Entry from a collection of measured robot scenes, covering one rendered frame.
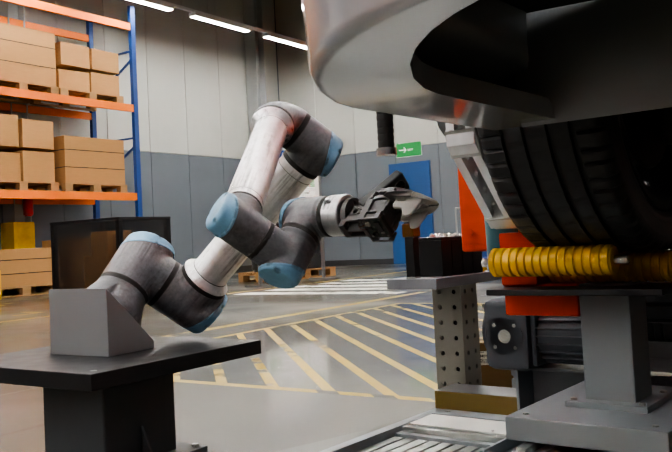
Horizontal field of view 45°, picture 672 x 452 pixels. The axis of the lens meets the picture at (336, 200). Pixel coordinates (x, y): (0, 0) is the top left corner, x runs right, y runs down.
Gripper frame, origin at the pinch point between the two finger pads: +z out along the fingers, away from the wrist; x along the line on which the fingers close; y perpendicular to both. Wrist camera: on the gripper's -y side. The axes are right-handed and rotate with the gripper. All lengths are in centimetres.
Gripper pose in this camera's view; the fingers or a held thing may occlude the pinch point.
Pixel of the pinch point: (433, 201)
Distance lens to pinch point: 164.1
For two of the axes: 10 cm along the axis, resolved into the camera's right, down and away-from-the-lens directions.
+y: -4.0, 7.1, -5.8
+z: 7.9, -0.6, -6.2
